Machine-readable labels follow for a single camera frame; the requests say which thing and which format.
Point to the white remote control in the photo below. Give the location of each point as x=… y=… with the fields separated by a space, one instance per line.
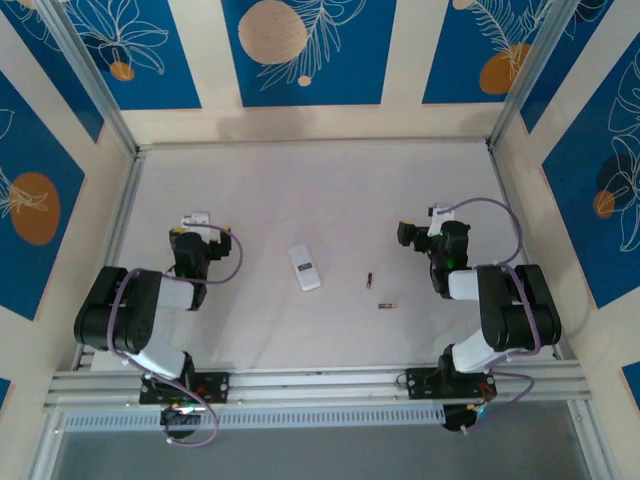
x=302 y=257

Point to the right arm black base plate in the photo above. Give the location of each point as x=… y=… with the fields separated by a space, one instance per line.
x=420 y=385

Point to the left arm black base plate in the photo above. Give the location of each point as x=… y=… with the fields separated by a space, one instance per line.
x=220 y=387

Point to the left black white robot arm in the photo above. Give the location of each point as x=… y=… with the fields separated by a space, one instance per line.
x=125 y=310

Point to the aluminium table edge rail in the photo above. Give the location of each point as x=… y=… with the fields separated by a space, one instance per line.
x=126 y=200
x=310 y=144
x=506 y=190

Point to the black gold AAA battery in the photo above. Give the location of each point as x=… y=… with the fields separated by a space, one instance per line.
x=387 y=305
x=369 y=280

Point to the aluminium frame post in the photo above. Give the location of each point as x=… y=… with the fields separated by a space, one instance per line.
x=96 y=85
x=45 y=450
x=531 y=75
x=593 y=450

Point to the wide aluminium mounting rail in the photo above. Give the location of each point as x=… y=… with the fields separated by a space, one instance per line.
x=320 y=385

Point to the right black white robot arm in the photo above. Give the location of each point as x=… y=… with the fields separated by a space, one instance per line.
x=520 y=320

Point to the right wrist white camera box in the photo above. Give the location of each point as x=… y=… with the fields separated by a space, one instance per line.
x=440 y=215

